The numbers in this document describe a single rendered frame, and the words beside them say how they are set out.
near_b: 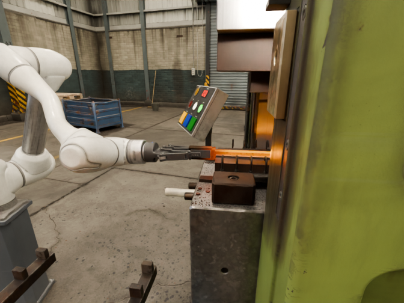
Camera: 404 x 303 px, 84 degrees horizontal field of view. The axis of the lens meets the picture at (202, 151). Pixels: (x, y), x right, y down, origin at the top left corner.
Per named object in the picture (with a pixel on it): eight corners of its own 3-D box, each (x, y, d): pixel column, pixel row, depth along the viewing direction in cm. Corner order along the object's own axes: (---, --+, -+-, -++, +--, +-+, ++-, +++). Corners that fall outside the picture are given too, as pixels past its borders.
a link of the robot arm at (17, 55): (9, 59, 79) (45, 62, 91) (-28, 29, 80) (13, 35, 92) (4, 91, 84) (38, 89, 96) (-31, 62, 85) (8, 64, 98)
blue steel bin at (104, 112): (65, 128, 562) (59, 98, 538) (93, 122, 628) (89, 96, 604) (97, 134, 507) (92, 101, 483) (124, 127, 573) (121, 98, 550)
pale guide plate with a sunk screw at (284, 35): (273, 118, 40) (285, 9, 35) (266, 111, 48) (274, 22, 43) (286, 119, 40) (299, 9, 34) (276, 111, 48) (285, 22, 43)
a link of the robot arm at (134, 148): (128, 168, 80) (143, 168, 79) (124, 143, 77) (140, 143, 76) (137, 159, 88) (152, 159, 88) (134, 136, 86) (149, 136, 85)
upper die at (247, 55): (216, 71, 63) (217, 33, 60) (219, 72, 82) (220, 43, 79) (377, 71, 58) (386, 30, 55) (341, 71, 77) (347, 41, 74)
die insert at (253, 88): (249, 92, 67) (251, 71, 65) (247, 91, 74) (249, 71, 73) (356, 93, 64) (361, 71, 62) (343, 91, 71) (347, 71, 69)
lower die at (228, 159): (214, 184, 75) (214, 160, 72) (217, 162, 93) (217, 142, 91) (348, 191, 70) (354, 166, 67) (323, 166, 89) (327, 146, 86)
